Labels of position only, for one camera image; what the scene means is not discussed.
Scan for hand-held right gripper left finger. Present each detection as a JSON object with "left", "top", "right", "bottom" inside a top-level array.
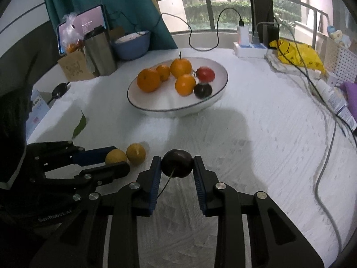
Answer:
[{"left": 30, "top": 156, "right": 163, "bottom": 268}]

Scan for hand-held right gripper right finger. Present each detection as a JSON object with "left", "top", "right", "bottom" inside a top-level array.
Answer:
[{"left": 192, "top": 155, "right": 326, "bottom": 268}]

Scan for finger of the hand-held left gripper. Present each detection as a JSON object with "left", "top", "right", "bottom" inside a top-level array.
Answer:
[
  {"left": 45, "top": 162, "right": 131, "bottom": 199},
  {"left": 28, "top": 140, "right": 119, "bottom": 171}
]

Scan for small yellow fruit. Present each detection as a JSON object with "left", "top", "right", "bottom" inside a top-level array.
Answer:
[
  {"left": 105, "top": 149, "right": 128, "bottom": 165},
  {"left": 126, "top": 143, "right": 146, "bottom": 165}
]

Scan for dark cherry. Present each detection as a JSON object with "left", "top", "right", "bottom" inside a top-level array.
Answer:
[
  {"left": 156, "top": 149, "right": 194, "bottom": 200},
  {"left": 194, "top": 83, "right": 213, "bottom": 99}
]

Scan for white plate with dark rim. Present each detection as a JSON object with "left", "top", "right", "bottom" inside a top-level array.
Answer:
[{"left": 127, "top": 57, "right": 228, "bottom": 118}]

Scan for small orange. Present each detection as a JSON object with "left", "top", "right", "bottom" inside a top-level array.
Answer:
[
  {"left": 137, "top": 68, "right": 161, "bottom": 93},
  {"left": 156, "top": 64, "right": 171, "bottom": 82},
  {"left": 175, "top": 74, "right": 196, "bottom": 96}
]

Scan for red fruit with green calyx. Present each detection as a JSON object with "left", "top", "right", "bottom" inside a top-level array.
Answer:
[{"left": 194, "top": 67, "right": 216, "bottom": 83}]

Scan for orange with stem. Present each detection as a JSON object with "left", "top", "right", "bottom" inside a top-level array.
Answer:
[{"left": 170, "top": 51, "right": 193, "bottom": 78}]

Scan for green leaf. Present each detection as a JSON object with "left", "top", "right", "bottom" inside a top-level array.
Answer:
[{"left": 72, "top": 111, "right": 87, "bottom": 139}]

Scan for black round device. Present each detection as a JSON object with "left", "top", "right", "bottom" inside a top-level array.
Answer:
[{"left": 46, "top": 82, "right": 70, "bottom": 105}]

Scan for clear plastic box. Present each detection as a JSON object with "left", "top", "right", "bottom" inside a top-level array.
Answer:
[{"left": 25, "top": 86, "right": 51, "bottom": 141}]

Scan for brown cardboard box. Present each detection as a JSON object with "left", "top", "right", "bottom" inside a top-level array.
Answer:
[{"left": 58, "top": 49, "right": 97, "bottom": 82}]

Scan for stainless steel mug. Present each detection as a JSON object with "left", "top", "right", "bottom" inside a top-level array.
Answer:
[{"left": 83, "top": 26, "right": 118, "bottom": 76}]

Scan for blue bowl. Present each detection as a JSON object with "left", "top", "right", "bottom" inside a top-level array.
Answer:
[{"left": 112, "top": 30, "right": 152, "bottom": 61}]

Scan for clear plastic bag of oranges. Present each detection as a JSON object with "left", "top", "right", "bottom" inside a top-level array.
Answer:
[{"left": 61, "top": 13, "right": 85, "bottom": 54}]

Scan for tablet with lit screen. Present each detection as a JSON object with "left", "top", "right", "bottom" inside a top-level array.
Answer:
[{"left": 56, "top": 4, "right": 108, "bottom": 56}]

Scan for white power strip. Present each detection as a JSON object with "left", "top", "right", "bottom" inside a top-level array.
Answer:
[{"left": 233, "top": 41, "right": 270, "bottom": 58}]

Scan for white charger plug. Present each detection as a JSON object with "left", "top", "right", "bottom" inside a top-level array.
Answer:
[{"left": 237, "top": 19, "right": 250, "bottom": 46}]

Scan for white tube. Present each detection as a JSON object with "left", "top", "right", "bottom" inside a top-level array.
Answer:
[{"left": 315, "top": 79, "right": 357, "bottom": 132}]

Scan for black charger plug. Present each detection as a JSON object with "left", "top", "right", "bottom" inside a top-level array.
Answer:
[{"left": 262, "top": 24, "right": 280, "bottom": 48}]

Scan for yellow plastic bag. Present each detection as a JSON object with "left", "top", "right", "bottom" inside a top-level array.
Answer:
[{"left": 269, "top": 37, "right": 327, "bottom": 74}]

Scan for purple cloth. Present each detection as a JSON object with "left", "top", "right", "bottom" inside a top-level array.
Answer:
[{"left": 340, "top": 80, "right": 357, "bottom": 101}]

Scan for balcony railing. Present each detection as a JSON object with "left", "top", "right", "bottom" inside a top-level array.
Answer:
[{"left": 155, "top": 0, "right": 331, "bottom": 42}]

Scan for white perforated basket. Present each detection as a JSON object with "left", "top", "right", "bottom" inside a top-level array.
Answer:
[{"left": 324, "top": 26, "right": 357, "bottom": 83}]

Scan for grey cable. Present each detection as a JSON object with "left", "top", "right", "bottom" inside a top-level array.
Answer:
[{"left": 290, "top": 38, "right": 343, "bottom": 260}]

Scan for black charger cable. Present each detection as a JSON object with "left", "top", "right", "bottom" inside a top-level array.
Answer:
[{"left": 107, "top": 8, "right": 244, "bottom": 52}]

